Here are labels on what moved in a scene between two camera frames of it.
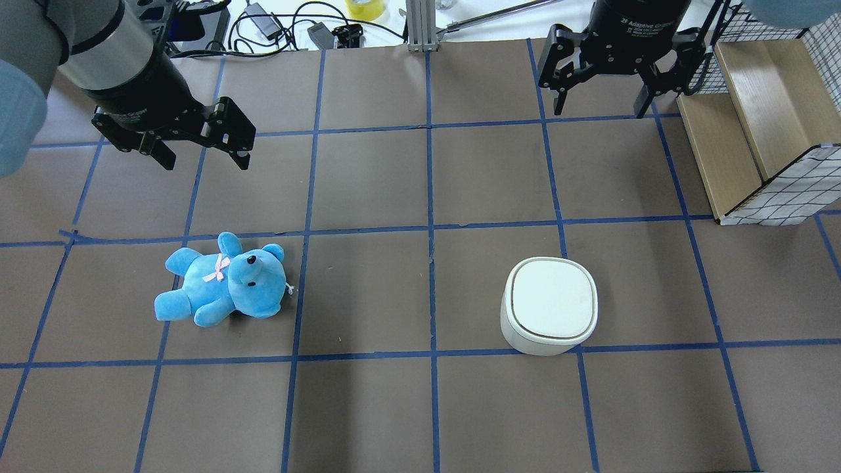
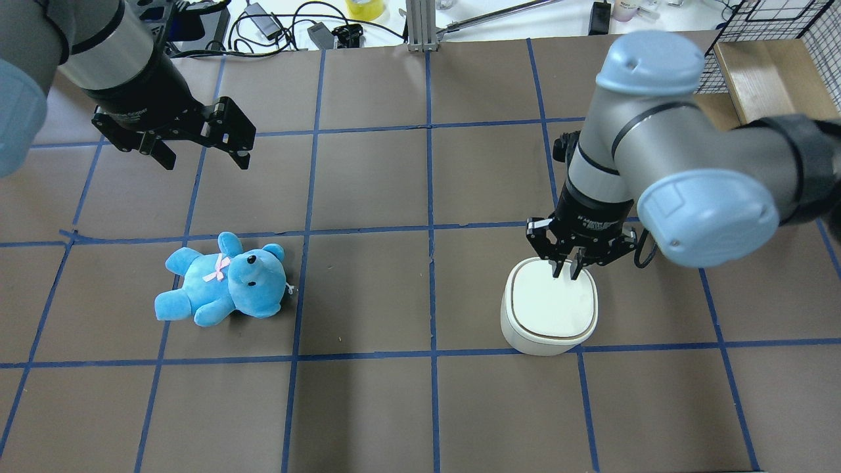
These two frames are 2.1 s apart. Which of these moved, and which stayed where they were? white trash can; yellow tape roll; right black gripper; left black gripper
Moved: right black gripper
Stayed: left black gripper; white trash can; yellow tape roll
